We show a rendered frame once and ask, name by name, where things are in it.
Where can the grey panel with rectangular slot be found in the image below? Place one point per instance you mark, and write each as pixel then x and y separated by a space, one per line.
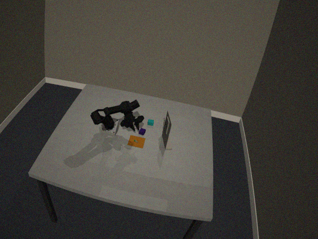
pixel 166 132

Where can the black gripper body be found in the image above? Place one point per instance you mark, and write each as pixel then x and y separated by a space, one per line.
pixel 139 119

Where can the orange flat square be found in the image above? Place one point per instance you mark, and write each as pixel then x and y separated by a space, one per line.
pixel 139 143

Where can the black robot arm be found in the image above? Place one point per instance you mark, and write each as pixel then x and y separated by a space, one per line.
pixel 125 108

